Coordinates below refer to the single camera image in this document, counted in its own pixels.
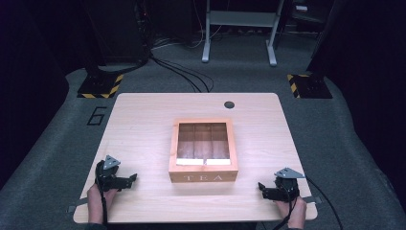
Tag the dark curtain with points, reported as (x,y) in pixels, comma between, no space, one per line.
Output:
(367,73)
(28,80)

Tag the white tea packet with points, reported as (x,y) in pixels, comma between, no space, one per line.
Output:
(189,162)
(218,162)

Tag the grey metal table bracket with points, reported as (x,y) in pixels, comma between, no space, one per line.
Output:
(78,205)
(312,200)

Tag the black striped stand base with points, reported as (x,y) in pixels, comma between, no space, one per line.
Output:
(99,86)
(311,86)

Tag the wooden tea box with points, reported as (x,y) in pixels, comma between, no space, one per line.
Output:
(204,175)

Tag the dark round table grommet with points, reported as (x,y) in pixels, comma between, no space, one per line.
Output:
(229,104)

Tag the white metal desk frame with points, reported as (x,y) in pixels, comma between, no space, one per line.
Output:
(242,19)

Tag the black equipment cabinet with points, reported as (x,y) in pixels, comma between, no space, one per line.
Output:
(118,28)

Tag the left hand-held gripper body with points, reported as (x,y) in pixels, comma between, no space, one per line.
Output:
(108,174)

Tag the person's right hand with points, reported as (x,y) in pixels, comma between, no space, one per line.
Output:
(295,212)

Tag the person's left hand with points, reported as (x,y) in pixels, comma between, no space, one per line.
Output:
(95,201)

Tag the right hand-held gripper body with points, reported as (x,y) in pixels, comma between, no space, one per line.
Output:
(288,187)

